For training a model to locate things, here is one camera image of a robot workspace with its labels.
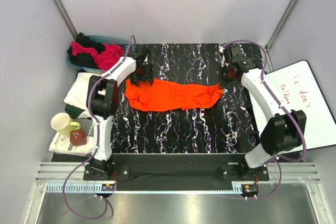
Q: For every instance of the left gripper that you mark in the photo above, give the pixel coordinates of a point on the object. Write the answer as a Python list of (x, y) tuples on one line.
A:
[(148, 76)]

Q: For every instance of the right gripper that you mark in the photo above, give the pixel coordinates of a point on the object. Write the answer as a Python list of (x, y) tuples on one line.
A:
[(222, 83)]

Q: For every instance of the orange t-shirt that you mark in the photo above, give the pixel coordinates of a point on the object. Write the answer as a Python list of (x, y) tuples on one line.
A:
[(165, 95)]

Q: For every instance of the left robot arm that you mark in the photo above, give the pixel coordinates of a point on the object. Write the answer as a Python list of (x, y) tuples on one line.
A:
[(103, 102)]

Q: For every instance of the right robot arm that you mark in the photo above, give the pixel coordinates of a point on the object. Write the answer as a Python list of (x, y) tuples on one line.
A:
[(285, 127)]

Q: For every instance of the stack of papers and books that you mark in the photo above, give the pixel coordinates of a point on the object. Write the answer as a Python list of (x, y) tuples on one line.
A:
[(62, 145)]

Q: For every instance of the clear blue plastic bin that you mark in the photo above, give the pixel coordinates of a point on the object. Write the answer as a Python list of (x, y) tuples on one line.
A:
[(125, 44)]

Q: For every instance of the magenta t-shirt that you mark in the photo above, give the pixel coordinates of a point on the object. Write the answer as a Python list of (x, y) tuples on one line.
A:
[(109, 57)]

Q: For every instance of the black t-shirt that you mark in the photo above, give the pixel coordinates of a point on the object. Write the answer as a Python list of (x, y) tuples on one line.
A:
[(83, 51)]

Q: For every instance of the whiteboard with red writing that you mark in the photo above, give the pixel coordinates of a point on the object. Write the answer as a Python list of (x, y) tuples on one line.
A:
[(297, 89)]

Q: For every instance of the folded white t-shirt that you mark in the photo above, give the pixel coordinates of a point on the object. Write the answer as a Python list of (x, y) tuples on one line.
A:
[(77, 95)]

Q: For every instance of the folded dark green t-shirt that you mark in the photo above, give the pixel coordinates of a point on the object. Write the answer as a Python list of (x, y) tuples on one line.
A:
[(76, 113)]

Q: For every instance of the dark red cube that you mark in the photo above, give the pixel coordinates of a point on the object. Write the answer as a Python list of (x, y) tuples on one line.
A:
[(78, 137)]

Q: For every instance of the yellow-green mug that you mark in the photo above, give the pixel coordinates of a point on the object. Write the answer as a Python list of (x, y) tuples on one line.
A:
[(64, 124)]

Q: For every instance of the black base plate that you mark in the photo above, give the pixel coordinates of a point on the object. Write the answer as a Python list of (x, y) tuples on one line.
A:
[(176, 173)]

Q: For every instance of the aluminium frame rail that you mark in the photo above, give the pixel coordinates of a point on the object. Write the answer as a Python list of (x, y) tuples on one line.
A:
[(305, 173)]

